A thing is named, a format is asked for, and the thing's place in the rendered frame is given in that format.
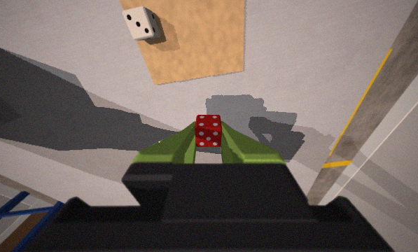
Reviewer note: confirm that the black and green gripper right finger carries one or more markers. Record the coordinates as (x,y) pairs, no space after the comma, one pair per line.
(239,148)

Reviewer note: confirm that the tan mat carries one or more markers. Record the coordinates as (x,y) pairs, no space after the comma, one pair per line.
(198,38)

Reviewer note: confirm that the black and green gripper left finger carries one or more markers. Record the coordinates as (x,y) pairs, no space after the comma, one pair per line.
(172,149)

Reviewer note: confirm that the red die with white pips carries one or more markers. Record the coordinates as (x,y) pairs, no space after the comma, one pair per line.
(208,131)

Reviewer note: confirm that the white die with black pips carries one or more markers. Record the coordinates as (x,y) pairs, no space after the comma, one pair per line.
(141,23)

